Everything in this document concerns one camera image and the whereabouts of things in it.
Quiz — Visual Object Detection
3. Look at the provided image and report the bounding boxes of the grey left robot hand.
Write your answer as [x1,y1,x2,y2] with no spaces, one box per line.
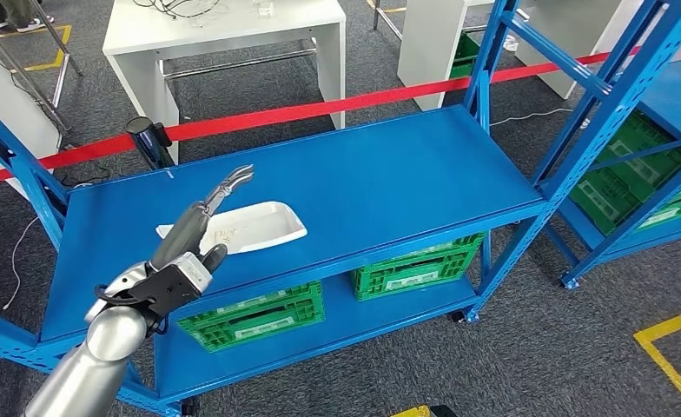
[147,163,255,276]

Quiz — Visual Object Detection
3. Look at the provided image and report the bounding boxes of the white plastic shell part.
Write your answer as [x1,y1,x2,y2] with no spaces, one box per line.
[155,201,309,256]

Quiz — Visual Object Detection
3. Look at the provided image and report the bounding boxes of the blue metal shelf rack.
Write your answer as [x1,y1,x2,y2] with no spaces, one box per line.
[556,53,681,291]
[0,0,681,417]

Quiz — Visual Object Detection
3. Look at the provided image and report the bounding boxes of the green plastic crate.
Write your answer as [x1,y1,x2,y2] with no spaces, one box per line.
[449,30,483,81]
[351,232,486,302]
[596,110,681,203]
[569,165,681,238]
[177,280,326,354]

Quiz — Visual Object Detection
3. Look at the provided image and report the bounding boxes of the red barrier belt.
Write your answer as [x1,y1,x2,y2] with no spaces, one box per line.
[0,31,681,190]

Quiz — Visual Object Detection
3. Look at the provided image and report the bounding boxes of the white cabinet panel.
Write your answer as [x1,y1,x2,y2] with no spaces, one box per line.
[0,34,61,200]

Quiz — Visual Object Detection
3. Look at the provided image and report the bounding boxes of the person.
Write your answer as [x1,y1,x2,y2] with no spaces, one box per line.
[0,0,57,33]

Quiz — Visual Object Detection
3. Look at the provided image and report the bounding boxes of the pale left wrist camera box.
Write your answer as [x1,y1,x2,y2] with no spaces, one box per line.
[126,250,215,319]

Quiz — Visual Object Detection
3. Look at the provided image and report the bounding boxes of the black stanchion post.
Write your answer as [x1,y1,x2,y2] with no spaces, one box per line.
[125,116,176,171]

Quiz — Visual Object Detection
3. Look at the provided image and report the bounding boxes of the black floor cable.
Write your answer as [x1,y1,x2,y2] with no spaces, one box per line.
[56,163,113,189]

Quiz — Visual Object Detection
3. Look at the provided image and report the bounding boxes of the white floor cable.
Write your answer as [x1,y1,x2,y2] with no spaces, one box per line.
[488,107,575,129]
[1,215,43,312]

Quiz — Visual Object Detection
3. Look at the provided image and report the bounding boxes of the stainless steel table frame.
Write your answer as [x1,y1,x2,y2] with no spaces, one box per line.
[0,0,85,136]
[371,0,406,43]

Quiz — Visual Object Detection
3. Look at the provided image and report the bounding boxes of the tangled black cables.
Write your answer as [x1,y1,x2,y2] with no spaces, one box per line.
[132,0,225,22]

